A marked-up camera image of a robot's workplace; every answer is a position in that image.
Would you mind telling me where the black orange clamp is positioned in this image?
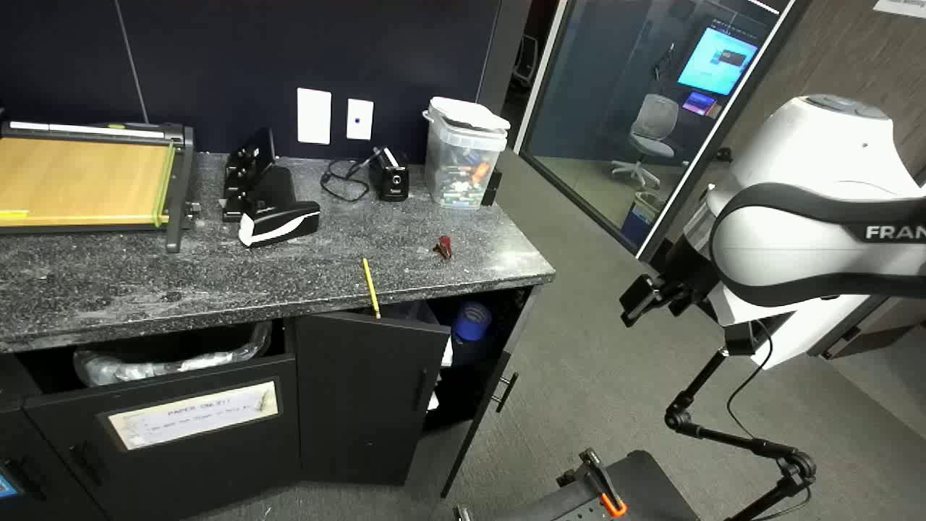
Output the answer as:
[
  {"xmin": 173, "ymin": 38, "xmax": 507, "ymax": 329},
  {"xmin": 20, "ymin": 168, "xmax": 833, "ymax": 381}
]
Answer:
[{"xmin": 555, "ymin": 449, "xmax": 628, "ymax": 521}]

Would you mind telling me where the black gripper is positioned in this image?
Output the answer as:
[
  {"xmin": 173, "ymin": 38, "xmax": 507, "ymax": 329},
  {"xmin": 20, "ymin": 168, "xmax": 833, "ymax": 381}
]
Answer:
[{"xmin": 620, "ymin": 238, "xmax": 722, "ymax": 323}]

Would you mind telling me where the clear plastic battery bin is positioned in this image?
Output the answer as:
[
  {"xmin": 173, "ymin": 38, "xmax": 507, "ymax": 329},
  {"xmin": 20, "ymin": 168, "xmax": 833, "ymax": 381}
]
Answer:
[{"xmin": 422, "ymin": 96, "xmax": 509, "ymax": 209}]

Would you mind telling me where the white wall switch plate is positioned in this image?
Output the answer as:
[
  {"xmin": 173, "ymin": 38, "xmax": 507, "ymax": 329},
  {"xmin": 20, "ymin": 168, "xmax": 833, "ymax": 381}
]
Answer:
[{"xmin": 295, "ymin": 86, "xmax": 332, "ymax": 145}]

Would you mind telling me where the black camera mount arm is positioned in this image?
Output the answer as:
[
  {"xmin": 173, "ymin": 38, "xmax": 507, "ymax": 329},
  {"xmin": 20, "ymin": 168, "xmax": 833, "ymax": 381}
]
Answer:
[{"xmin": 664, "ymin": 348, "xmax": 816, "ymax": 521}]

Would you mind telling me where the black cabinet door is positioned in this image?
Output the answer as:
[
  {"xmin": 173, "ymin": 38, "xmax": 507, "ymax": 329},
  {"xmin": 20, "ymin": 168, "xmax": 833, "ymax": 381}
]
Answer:
[
  {"xmin": 428, "ymin": 288, "xmax": 534, "ymax": 495},
  {"xmin": 286, "ymin": 313, "xmax": 450, "ymax": 487}
]

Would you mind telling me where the small red object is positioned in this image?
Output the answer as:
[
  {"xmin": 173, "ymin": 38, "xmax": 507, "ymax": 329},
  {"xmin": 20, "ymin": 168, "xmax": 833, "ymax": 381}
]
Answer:
[{"xmin": 434, "ymin": 235, "xmax": 455, "ymax": 259}]

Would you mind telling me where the yellow paper cutter board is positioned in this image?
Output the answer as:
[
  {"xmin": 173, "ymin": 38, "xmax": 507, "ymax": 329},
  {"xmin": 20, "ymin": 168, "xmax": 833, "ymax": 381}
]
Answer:
[{"xmin": 0, "ymin": 122, "xmax": 198, "ymax": 252}]

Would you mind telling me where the black electric pencil sharpener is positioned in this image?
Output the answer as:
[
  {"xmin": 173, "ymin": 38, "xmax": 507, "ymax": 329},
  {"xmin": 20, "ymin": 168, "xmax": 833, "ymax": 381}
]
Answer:
[{"xmin": 370, "ymin": 148, "xmax": 409, "ymax": 203}]

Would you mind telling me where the black cabinet door right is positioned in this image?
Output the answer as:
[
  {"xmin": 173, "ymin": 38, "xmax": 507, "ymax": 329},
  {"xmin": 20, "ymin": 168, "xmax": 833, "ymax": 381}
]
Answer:
[{"xmin": 428, "ymin": 288, "xmax": 534, "ymax": 495}]

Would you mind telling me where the black cabinet door left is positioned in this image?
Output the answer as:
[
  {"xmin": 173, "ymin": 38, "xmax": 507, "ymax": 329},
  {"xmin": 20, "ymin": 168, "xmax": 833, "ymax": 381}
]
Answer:
[{"xmin": 286, "ymin": 313, "xmax": 450, "ymax": 487}]

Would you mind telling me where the black and white stapler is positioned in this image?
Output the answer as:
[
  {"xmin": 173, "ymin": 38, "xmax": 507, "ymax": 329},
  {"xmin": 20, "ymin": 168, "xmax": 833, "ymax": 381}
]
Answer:
[{"xmin": 237, "ymin": 203, "xmax": 322, "ymax": 248}]

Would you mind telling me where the glowing monitor screen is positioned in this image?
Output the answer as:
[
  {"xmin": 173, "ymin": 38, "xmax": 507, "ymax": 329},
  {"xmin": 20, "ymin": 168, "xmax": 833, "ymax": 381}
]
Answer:
[{"xmin": 677, "ymin": 28, "xmax": 758, "ymax": 96}]

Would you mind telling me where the white office chair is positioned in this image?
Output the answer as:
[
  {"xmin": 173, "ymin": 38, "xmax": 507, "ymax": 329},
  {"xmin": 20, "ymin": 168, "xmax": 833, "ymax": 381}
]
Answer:
[{"xmin": 610, "ymin": 93, "xmax": 681, "ymax": 188}]

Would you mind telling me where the yellow pencil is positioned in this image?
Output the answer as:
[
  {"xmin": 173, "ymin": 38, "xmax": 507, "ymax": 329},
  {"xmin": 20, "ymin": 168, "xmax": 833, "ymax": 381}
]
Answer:
[{"xmin": 361, "ymin": 258, "xmax": 382, "ymax": 317}]

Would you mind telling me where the black labelled bin drawer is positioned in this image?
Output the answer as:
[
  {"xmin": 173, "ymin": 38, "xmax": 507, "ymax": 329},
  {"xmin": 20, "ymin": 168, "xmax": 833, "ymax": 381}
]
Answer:
[{"xmin": 26, "ymin": 355, "xmax": 301, "ymax": 521}]

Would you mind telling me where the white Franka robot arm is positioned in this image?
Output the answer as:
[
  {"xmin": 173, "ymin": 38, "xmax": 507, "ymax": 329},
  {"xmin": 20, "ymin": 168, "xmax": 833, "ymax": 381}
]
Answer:
[{"xmin": 620, "ymin": 93, "xmax": 926, "ymax": 368}]

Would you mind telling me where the white wall outlet plate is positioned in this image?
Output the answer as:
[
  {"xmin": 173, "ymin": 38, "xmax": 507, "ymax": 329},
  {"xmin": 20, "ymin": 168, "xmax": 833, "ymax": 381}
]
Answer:
[{"xmin": 345, "ymin": 97, "xmax": 374, "ymax": 142}]

